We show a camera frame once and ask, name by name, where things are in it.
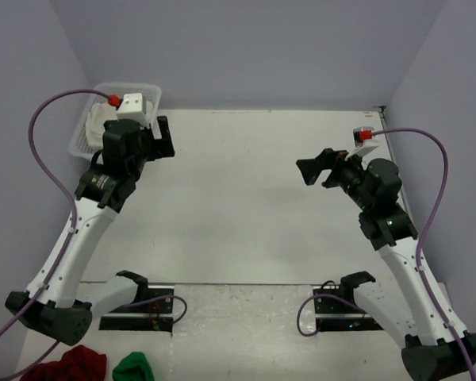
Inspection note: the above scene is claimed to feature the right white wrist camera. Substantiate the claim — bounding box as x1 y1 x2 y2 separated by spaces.
345 127 378 160

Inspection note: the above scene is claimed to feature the white t shirt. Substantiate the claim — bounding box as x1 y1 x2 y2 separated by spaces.
84 101 154 149

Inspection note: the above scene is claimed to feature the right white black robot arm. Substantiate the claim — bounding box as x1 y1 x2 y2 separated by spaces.
296 148 476 380

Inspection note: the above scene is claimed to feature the white plastic basket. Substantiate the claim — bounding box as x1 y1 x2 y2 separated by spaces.
68 83 162 161

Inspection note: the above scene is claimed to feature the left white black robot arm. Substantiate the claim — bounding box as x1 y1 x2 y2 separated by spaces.
5 116 175 345

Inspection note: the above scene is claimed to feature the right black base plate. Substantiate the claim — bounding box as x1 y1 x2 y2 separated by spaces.
313 298 382 333

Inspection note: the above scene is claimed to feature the red t shirt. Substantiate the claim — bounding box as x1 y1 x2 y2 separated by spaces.
21 345 107 381

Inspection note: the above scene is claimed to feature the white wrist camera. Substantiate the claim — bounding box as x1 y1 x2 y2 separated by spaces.
345 127 378 160
116 93 149 126

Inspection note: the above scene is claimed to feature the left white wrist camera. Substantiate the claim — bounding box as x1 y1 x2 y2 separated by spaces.
116 93 149 126

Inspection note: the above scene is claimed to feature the green t shirt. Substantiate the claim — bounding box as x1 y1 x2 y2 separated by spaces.
112 352 155 381

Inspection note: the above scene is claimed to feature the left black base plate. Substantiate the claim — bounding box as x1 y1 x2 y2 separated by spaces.
98 285 175 333

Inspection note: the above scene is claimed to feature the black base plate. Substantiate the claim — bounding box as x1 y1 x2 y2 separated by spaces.
98 285 175 333
313 298 382 333

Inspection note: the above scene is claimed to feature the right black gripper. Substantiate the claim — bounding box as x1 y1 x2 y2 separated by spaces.
297 147 374 210

